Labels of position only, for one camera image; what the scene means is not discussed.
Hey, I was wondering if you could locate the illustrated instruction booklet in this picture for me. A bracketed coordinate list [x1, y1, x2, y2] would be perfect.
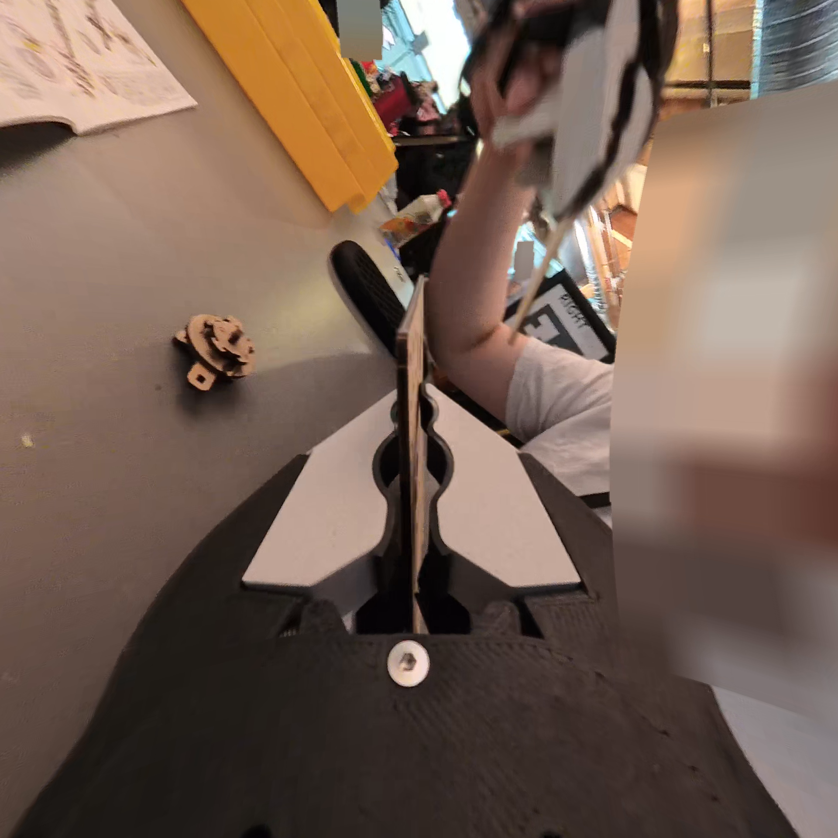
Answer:
[0, 0, 199, 136]

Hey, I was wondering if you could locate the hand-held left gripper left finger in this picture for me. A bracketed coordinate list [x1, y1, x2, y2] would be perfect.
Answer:
[242, 392, 413, 635]

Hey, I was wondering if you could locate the person's right forearm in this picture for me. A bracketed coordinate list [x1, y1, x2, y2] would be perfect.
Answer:
[427, 127, 557, 423]

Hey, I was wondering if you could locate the yellow plastic bin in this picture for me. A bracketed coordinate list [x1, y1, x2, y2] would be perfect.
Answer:
[180, 0, 399, 215]

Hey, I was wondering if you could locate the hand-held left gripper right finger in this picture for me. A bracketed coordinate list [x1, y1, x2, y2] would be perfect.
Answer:
[424, 383, 584, 632]

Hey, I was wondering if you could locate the thin wooden stick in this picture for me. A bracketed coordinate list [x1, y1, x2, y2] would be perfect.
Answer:
[507, 216, 578, 344]

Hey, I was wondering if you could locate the black quilted wrist pad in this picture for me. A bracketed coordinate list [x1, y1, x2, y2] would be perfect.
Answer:
[329, 240, 410, 357]

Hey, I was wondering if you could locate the person's white shirt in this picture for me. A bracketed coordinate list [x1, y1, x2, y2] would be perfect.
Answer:
[504, 337, 615, 525]

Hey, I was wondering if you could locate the person's right hand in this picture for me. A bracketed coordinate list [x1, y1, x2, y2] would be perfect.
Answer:
[470, 36, 567, 135]

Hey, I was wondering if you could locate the printed tag plate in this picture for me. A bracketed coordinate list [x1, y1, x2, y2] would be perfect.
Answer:
[503, 268, 618, 365]

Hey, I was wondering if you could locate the round wooden model assembly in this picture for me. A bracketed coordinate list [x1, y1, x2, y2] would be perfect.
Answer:
[172, 314, 258, 392]

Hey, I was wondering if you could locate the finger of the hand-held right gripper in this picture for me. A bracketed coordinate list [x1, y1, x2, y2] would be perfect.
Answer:
[552, 25, 650, 220]
[586, 0, 663, 200]

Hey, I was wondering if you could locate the laser-cut wooden parts sheet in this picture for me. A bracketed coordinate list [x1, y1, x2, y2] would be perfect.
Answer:
[395, 275, 433, 635]

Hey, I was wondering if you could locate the plastic bottle with red cap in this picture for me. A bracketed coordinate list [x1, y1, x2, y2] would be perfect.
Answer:
[380, 190, 454, 248]

